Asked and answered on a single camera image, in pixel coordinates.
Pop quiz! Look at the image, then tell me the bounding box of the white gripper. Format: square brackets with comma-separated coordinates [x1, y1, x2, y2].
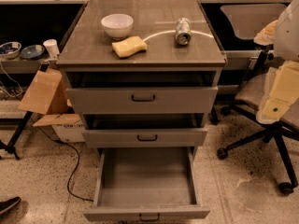
[256, 61, 299, 124]

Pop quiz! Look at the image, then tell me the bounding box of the yellow sponge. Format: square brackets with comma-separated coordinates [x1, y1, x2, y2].
[112, 36, 148, 58]

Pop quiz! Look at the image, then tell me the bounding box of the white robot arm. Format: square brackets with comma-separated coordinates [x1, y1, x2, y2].
[254, 0, 299, 124]

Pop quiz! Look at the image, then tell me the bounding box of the top grey drawer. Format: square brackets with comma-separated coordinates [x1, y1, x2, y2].
[66, 87, 218, 114]

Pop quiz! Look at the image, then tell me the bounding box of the grey drawer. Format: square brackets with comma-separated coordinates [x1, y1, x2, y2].
[82, 128, 207, 148]
[84, 147, 209, 222]
[66, 87, 218, 114]

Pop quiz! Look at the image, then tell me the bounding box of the middle grey drawer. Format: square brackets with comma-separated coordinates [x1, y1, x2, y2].
[82, 128, 207, 148]

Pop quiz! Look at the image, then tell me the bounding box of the grey drawer cabinet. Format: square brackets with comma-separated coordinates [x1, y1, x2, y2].
[56, 0, 227, 151]

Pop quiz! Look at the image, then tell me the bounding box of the bottom grey drawer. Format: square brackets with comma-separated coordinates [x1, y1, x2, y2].
[84, 147, 209, 222]

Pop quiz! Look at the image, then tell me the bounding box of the grey office chair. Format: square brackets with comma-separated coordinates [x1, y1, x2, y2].
[210, 3, 299, 196]

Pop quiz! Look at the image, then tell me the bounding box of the crushed metal can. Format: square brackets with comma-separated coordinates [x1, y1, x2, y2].
[175, 18, 192, 46]

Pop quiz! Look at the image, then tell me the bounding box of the white ceramic bowl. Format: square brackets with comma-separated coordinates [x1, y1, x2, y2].
[101, 14, 134, 39]

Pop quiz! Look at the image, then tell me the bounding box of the open cardboard box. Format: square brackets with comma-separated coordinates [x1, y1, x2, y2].
[18, 68, 84, 143]

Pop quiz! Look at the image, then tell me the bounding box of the white paper cup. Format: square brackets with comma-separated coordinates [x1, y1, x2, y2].
[43, 39, 60, 59]

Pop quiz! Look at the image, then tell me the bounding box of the dark blue plate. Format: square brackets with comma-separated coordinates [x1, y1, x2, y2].
[21, 45, 45, 60]

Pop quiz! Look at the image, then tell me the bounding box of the black tripod stand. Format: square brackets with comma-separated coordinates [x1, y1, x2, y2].
[0, 111, 32, 160]

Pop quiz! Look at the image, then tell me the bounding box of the grey side shelf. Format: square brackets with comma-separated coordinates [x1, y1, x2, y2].
[0, 58, 57, 74]

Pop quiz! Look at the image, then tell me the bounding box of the blue patterned bowl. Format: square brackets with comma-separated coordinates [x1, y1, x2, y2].
[0, 41, 21, 59]

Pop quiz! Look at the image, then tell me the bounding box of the black shoe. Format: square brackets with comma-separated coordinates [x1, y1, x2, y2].
[0, 196, 21, 215]

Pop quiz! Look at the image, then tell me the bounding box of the black floor cable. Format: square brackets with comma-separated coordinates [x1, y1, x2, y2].
[29, 119, 94, 203]

